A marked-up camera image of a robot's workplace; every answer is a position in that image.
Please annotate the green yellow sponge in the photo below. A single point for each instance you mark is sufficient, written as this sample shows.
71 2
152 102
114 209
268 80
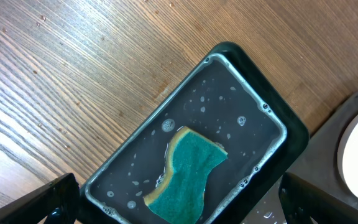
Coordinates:
190 157

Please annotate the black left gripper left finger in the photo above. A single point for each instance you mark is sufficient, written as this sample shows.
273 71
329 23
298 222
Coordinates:
55 202

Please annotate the black metal water tray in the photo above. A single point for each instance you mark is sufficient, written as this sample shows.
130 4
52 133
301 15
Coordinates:
229 101

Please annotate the dark brown serving tray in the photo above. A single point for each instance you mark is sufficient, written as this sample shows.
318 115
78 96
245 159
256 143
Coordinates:
317 165

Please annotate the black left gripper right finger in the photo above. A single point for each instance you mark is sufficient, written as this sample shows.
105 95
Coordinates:
303 202

